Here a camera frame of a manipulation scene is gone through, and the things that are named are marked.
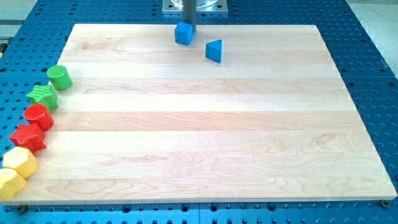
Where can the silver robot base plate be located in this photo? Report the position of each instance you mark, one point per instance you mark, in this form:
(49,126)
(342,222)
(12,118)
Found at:
(201,6)

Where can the green star block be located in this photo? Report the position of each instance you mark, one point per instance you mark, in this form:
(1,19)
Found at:
(45,95)

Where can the wooden board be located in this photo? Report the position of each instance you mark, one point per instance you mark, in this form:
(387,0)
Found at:
(148,120)

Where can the blue triangle block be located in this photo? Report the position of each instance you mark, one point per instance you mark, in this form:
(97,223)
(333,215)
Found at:
(214,50)

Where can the blue perforated table plate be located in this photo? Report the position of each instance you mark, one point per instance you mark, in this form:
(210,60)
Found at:
(368,77)

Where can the grey pusher rod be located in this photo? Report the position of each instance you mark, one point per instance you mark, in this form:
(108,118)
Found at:
(189,16)

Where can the red cylinder block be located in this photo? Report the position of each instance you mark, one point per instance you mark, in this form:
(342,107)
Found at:
(40,115)

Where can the yellow hexagon block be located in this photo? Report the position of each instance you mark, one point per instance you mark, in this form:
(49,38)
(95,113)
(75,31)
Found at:
(22,160)

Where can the green cylinder block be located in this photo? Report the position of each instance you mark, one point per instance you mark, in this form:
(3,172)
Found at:
(59,77)

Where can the yellow star block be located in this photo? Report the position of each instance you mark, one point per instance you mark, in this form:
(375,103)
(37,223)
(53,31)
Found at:
(11,183)

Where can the red star block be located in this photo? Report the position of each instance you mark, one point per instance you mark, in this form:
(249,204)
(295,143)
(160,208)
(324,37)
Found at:
(29,136)

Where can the blue cube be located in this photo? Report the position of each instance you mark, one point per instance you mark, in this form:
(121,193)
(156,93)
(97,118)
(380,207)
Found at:
(184,33)

